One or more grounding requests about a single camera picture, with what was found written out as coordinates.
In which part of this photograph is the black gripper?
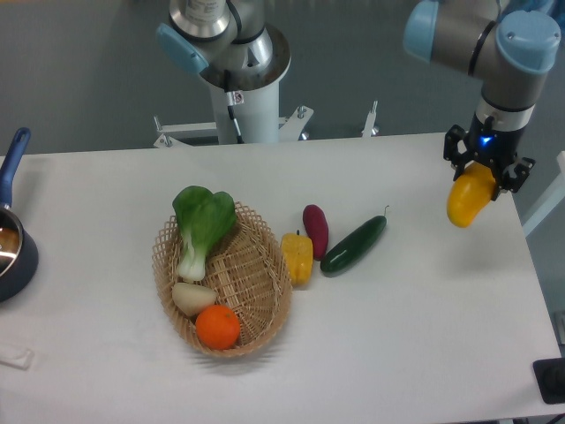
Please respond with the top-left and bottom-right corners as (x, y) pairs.
(443, 111), (536, 201)

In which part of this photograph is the yellow mango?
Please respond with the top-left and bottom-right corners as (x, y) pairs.
(447, 163), (496, 228)

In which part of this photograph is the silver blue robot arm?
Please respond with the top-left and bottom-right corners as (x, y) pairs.
(156, 1), (561, 199)

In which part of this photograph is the woven wicker basket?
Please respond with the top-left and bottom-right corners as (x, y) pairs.
(152, 201), (292, 358)

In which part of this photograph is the green cucumber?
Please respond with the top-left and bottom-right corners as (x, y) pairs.
(320, 205), (389, 277)

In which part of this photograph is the purple sweet potato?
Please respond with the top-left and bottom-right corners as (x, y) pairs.
(303, 204), (329, 261)

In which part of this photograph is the yellow bell pepper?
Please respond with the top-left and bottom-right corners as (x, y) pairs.
(281, 232), (313, 285)

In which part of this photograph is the black device at edge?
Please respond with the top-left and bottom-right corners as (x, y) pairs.
(532, 358), (565, 405)

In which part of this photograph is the green bok choy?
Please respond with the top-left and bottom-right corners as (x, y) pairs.
(172, 185), (237, 282)

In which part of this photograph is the orange fruit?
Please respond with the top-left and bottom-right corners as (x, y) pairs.
(195, 305), (240, 350)

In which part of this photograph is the blue saucepan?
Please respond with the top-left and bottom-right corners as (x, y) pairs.
(1, 127), (39, 302)

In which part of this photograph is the clear plastic piece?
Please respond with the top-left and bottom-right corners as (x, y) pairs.
(0, 343), (34, 370)

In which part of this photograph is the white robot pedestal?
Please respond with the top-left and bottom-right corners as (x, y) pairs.
(153, 26), (380, 149)

